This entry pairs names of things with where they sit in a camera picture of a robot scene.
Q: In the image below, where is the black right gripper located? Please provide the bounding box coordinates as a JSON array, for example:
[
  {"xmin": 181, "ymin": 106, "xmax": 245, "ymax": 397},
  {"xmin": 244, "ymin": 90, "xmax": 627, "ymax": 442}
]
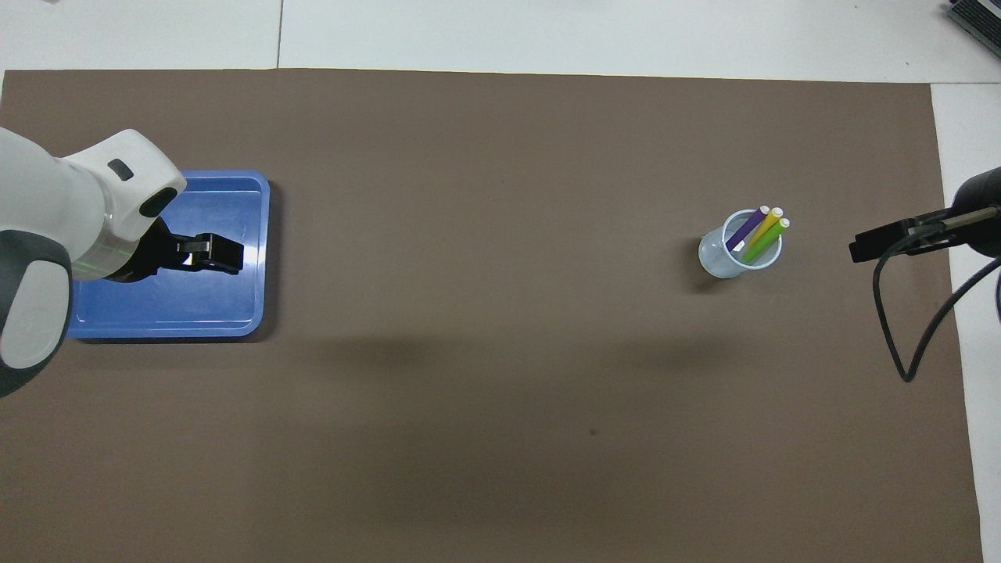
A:
[{"xmin": 849, "ymin": 167, "xmax": 1001, "ymax": 264}]

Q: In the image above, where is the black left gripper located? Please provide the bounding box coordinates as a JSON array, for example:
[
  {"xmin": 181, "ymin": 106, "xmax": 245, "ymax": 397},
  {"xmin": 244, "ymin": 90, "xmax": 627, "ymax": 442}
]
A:
[{"xmin": 109, "ymin": 219, "xmax": 245, "ymax": 284}]

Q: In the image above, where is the yellow pen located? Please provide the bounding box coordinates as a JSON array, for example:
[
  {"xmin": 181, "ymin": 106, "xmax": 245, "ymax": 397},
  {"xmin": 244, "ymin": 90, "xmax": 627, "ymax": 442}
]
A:
[{"xmin": 739, "ymin": 207, "xmax": 784, "ymax": 253}]

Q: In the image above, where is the green pen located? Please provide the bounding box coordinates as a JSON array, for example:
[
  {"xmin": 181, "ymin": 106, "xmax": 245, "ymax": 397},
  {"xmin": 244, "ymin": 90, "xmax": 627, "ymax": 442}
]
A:
[{"xmin": 741, "ymin": 218, "xmax": 791, "ymax": 264}]

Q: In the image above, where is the purple pen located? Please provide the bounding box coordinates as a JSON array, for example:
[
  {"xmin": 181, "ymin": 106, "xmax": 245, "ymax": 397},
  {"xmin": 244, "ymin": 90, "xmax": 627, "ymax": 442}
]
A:
[{"xmin": 726, "ymin": 206, "xmax": 772, "ymax": 253}]

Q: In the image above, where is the blue plastic tray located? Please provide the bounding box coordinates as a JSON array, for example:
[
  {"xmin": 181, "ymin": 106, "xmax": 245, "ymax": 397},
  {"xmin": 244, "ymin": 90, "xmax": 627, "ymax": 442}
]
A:
[{"xmin": 66, "ymin": 170, "xmax": 271, "ymax": 342}]

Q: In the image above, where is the translucent plastic cup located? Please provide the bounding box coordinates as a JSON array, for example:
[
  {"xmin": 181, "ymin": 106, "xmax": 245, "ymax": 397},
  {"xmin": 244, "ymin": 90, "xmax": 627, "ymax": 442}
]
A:
[{"xmin": 698, "ymin": 209, "xmax": 783, "ymax": 280}]

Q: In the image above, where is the dark grey device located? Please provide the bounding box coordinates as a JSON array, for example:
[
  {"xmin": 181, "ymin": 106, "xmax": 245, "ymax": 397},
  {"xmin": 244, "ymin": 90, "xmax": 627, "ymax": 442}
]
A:
[{"xmin": 946, "ymin": 0, "xmax": 1001, "ymax": 57}]

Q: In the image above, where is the brown table mat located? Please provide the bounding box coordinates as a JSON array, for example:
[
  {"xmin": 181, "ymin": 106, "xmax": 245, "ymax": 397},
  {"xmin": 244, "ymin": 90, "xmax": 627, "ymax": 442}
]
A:
[{"xmin": 0, "ymin": 69, "xmax": 985, "ymax": 563}]

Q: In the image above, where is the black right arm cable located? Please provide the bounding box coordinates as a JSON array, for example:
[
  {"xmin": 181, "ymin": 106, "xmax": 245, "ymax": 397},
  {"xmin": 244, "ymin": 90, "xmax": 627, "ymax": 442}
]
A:
[{"xmin": 874, "ymin": 207, "xmax": 1001, "ymax": 384}]

